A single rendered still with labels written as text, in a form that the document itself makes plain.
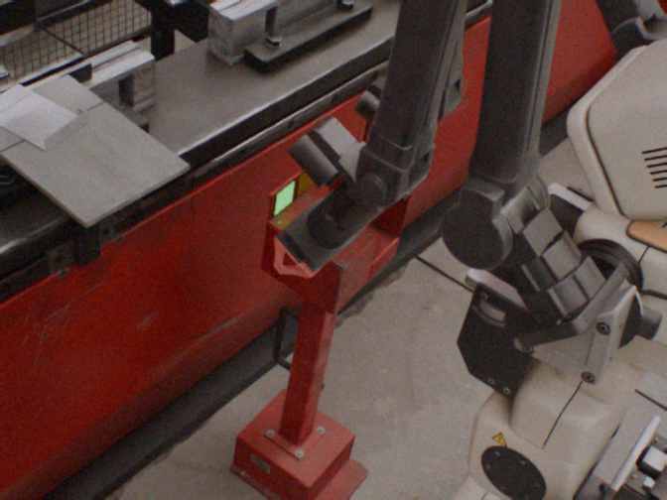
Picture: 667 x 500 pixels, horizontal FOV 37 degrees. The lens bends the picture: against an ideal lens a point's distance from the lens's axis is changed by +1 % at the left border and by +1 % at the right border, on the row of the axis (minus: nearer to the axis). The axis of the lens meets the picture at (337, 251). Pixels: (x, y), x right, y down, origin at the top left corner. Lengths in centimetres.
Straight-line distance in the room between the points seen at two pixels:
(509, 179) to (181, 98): 85
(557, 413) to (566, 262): 37
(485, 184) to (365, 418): 144
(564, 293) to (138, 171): 64
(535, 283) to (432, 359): 150
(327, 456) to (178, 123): 84
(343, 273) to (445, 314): 105
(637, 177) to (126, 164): 69
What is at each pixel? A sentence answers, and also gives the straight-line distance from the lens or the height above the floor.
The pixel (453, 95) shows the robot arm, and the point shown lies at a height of 106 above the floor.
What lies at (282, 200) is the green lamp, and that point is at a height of 81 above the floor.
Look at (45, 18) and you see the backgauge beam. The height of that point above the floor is 91.
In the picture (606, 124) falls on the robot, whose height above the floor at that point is 132.
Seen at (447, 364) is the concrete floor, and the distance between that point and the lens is 254.
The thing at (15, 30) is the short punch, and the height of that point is 110.
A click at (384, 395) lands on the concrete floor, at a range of 245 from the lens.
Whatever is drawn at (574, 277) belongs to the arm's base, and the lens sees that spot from 104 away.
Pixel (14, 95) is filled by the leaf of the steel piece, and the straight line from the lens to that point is 153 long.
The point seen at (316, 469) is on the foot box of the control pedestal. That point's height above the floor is 12.
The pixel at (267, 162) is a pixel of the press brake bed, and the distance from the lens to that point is 184.
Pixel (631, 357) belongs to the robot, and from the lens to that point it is 129.
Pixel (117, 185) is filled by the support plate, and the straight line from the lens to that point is 138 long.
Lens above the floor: 193
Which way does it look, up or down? 45 degrees down
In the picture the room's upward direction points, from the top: 12 degrees clockwise
